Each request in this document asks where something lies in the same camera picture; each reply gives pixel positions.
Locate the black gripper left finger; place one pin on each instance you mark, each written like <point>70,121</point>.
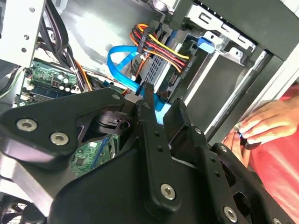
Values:
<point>154,149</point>

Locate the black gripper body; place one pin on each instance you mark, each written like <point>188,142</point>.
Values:
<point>105,191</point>

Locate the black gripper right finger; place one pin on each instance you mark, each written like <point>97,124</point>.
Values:
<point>208,168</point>

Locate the hard disk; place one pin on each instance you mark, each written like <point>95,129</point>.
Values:
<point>170,80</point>

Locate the person left hand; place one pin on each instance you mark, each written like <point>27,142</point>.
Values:
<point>234,149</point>

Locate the person right hand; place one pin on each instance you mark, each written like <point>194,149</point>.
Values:
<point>271,119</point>

